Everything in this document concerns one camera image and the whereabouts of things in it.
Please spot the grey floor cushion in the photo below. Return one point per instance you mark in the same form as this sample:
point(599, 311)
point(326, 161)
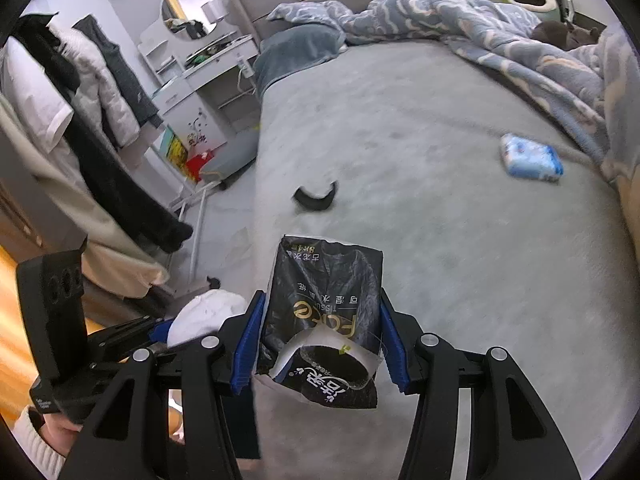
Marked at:
point(235, 152)

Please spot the white dressing table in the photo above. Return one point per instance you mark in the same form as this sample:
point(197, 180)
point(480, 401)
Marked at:
point(200, 95)

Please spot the grey-blue pillow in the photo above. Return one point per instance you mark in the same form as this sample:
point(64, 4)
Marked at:
point(295, 50)

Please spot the round wall mirror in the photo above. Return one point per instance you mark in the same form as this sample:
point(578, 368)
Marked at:
point(185, 5)

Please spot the dark brown furry thing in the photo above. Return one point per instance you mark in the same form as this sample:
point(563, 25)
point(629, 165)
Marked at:
point(550, 35)

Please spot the blue patterned duvet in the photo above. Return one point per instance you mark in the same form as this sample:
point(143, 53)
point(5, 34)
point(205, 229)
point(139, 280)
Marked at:
point(425, 15)

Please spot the white hanging shirt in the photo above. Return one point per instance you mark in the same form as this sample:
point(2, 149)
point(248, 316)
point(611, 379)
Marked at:
point(35, 100)

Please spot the blue tissue packet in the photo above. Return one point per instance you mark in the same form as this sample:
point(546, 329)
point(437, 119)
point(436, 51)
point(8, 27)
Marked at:
point(532, 157)

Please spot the red bag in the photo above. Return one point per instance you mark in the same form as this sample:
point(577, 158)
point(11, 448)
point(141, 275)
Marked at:
point(197, 167)

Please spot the black curved plastic piece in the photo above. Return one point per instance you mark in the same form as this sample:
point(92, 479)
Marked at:
point(315, 202)

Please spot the dark grey hanging garment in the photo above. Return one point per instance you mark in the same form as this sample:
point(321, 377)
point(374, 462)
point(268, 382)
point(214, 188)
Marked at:
point(125, 75)

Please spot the white clothes rack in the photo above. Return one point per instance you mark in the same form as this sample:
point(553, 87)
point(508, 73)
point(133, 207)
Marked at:
point(197, 230)

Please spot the grey bed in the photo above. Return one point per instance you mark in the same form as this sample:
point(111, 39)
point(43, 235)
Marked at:
point(425, 160)

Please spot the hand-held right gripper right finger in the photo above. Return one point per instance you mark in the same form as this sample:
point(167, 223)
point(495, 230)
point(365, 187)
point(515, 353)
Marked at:
point(392, 345)

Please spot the white plug charger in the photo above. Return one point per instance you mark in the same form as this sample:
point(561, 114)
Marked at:
point(245, 67)

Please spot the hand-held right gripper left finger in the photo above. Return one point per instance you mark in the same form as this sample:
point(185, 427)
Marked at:
point(250, 340)

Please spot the person's left forearm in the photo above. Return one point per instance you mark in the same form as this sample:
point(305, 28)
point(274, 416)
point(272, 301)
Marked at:
point(30, 435)

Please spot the person's left hand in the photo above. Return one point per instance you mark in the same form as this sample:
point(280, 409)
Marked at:
point(62, 432)

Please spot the white puffy jacket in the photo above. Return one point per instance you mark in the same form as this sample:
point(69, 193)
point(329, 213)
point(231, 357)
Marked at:
point(107, 95)

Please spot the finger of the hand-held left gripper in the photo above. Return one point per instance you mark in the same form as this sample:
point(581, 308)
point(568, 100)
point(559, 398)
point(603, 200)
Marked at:
point(160, 330)

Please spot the brown-grey hanging garment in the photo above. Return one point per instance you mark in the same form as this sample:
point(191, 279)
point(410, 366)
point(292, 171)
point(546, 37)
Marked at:
point(30, 210)

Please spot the black tissue packet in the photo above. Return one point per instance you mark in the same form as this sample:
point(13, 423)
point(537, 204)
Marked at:
point(320, 285)

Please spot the yellow and green box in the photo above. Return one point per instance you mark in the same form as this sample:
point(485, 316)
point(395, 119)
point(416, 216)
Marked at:
point(176, 147)

